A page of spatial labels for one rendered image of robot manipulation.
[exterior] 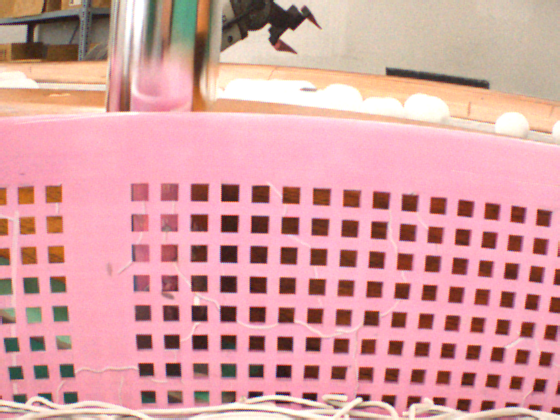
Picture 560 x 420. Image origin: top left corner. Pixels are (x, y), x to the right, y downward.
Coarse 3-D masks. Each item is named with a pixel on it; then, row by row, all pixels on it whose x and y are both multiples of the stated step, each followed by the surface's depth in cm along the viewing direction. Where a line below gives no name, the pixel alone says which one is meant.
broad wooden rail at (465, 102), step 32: (0, 64) 74; (32, 64) 70; (64, 64) 67; (96, 64) 64; (224, 64) 59; (256, 64) 62; (384, 96) 49; (448, 96) 47; (480, 96) 46; (512, 96) 45; (544, 128) 42
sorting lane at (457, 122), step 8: (40, 88) 60; (48, 88) 59; (56, 88) 58; (64, 88) 58; (72, 88) 58; (80, 88) 58; (88, 88) 58; (96, 88) 58; (104, 88) 58; (456, 120) 45; (464, 120) 45; (472, 128) 40; (480, 128) 41; (488, 128) 42; (528, 136) 39; (536, 136) 40; (544, 136) 41; (552, 136) 41
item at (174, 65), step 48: (144, 0) 10; (192, 0) 11; (144, 48) 11; (192, 48) 11; (144, 96) 11; (192, 96) 11; (144, 192) 11; (192, 192) 12; (0, 288) 16; (144, 288) 12; (192, 288) 12; (144, 336) 12; (192, 336) 12
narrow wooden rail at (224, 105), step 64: (448, 128) 15; (0, 192) 18; (256, 192) 13; (320, 192) 12; (256, 256) 13; (320, 256) 13; (384, 256) 12; (256, 320) 14; (320, 320) 13; (448, 320) 12; (512, 384) 11
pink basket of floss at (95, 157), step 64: (0, 128) 8; (64, 128) 9; (128, 128) 9; (192, 128) 9; (256, 128) 10; (320, 128) 10; (384, 128) 10; (64, 192) 9; (128, 192) 9; (384, 192) 10; (448, 192) 10; (512, 192) 9; (64, 256) 9; (128, 256) 9; (448, 256) 9; (512, 256) 9; (0, 320) 8; (128, 320) 9; (384, 320) 9; (512, 320) 9; (0, 384) 8; (64, 384) 9; (128, 384) 9; (192, 384) 9; (256, 384) 9; (320, 384) 9; (384, 384) 9; (448, 384) 9
